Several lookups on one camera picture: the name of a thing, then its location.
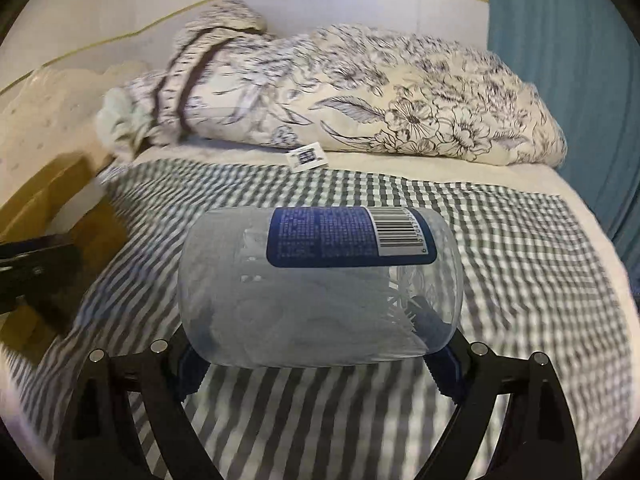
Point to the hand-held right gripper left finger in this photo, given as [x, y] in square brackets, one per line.
[192, 371]

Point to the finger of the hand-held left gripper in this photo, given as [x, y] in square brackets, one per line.
[45, 290]
[35, 249]

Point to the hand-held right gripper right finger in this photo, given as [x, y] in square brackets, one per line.
[447, 375]

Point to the large cardboard box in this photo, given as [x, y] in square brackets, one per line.
[100, 232]

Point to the clear bottle blue label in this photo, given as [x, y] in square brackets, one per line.
[320, 310]

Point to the grey checked blanket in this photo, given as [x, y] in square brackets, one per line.
[525, 285]

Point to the cream tufted headboard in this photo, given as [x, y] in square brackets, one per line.
[45, 110]

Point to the pale green cloth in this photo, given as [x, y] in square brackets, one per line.
[117, 120]

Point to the white quilt tag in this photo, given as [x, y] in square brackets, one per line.
[306, 156]

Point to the floral print quilt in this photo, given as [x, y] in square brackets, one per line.
[400, 100]

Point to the teal curtain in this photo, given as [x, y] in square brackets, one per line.
[565, 60]

